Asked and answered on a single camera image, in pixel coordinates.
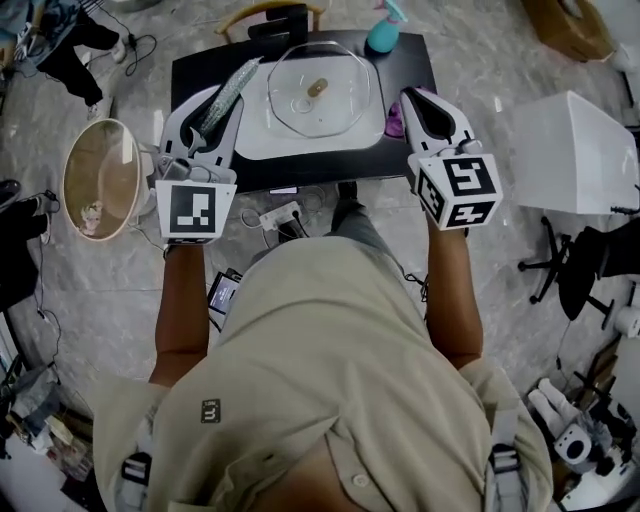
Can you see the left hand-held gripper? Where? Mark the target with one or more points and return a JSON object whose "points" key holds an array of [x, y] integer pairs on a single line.
{"points": [[192, 210]]}

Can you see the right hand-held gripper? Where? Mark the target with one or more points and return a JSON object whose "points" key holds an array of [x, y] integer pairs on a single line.
{"points": [[470, 185]]}

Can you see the person's right forearm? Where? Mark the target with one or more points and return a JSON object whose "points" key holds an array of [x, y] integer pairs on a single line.
{"points": [[452, 290]]}

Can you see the person's left forearm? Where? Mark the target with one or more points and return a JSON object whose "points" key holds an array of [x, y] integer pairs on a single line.
{"points": [[182, 300]]}

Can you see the purple cloth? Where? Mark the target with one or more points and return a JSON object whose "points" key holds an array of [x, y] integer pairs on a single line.
{"points": [[395, 122]]}

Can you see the dark wooden table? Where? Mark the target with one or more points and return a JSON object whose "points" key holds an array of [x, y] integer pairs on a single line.
{"points": [[200, 75]]}

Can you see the white rectangular tray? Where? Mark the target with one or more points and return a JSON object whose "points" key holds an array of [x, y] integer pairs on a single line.
{"points": [[260, 145]]}

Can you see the smartphone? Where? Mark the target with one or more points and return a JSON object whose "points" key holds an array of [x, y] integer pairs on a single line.
{"points": [[283, 190]]}

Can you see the black shoe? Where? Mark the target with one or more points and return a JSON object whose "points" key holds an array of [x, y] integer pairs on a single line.
{"points": [[347, 190]]}

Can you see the white power strip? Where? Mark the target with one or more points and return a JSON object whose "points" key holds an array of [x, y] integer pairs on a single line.
{"points": [[280, 216]]}

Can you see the round wooden basket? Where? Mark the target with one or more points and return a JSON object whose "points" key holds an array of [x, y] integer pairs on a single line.
{"points": [[100, 180]]}

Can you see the wooden chair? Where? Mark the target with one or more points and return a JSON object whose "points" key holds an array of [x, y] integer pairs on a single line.
{"points": [[235, 17]]}

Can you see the grey trousers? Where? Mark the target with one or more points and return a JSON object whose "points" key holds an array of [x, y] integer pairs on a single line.
{"points": [[360, 225]]}

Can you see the small waist screen device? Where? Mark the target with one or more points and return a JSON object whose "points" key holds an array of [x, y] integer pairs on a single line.
{"points": [[224, 295]]}

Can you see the cardboard box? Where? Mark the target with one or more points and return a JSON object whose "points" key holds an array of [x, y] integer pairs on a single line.
{"points": [[570, 30]]}

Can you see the black office chair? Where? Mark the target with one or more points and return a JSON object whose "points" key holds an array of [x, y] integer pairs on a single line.
{"points": [[585, 270]]}

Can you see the beige polo shirt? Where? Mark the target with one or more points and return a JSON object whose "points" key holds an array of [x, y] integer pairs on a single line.
{"points": [[320, 380]]}

